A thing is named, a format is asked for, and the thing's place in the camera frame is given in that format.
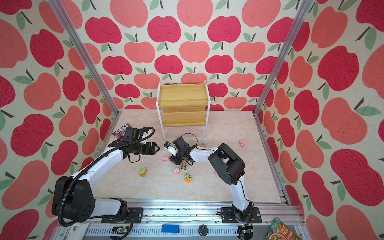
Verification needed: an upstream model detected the wooden two-tier shelf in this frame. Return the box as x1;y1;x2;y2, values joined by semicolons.
156;81;211;139

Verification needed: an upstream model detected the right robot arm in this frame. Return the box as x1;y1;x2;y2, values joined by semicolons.
164;137;254;223

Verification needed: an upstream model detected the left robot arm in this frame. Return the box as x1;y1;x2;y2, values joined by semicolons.
52;127;160;227

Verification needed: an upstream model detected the yellow green toy car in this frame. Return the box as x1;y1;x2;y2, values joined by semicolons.
180;161;188;170

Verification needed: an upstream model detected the purple candy bag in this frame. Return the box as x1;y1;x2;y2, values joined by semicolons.
112;124;130;138

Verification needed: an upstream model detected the orange toy car with eyes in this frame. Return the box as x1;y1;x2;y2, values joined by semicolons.
185;173;192;183

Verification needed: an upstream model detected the orange green toy car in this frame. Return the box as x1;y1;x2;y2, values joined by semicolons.
140;167;147;177

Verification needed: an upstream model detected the round black knob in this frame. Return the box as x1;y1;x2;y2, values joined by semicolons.
198;225;209;237

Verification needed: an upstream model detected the green snack bag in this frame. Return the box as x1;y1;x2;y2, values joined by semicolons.
264;217;301;240

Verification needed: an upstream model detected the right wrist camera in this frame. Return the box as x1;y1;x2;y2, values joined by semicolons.
164;142;178;156

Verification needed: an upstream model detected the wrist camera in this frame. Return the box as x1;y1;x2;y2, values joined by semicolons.
123;127;149;142
164;142;178;156

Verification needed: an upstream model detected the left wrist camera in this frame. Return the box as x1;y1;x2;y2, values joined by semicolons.
123;127;149;142

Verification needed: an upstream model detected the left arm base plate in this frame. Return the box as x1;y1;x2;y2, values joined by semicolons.
101;208;144;225

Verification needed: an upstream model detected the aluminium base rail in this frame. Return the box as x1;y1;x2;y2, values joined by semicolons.
48;199;311;240

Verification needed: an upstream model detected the blue block on rail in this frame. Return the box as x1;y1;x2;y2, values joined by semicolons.
162;225;180;234

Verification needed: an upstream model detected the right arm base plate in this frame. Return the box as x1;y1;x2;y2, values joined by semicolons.
220;206;262;224

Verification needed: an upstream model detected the left aluminium frame post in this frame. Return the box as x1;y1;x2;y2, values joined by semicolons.
48;0;120;118

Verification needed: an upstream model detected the aluminium frame post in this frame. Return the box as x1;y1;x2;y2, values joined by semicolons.
253;0;315;120
48;0;120;118

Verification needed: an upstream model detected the right aluminium frame post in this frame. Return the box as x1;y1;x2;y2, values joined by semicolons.
253;0;315;120

